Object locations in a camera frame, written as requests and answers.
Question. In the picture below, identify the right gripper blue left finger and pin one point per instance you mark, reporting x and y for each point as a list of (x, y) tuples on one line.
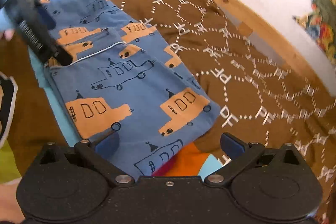
[(96, 154)]

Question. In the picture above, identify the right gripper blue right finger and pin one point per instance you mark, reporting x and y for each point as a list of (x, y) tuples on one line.
[(243, 156)]

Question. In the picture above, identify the blue pants with orange cars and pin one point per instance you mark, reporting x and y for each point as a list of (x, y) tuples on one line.
[(125, 79)]

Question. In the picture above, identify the person's hand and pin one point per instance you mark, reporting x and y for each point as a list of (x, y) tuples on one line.
[(7, 34)]

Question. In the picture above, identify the brown PF patterned blanket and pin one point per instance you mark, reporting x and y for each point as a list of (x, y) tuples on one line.
[(263, 101)]

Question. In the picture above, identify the dark floral poster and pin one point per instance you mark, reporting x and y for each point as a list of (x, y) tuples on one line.
[(320, 26)]

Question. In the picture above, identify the wooden bed frame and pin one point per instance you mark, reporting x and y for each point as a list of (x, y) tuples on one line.
[(269, 25)]

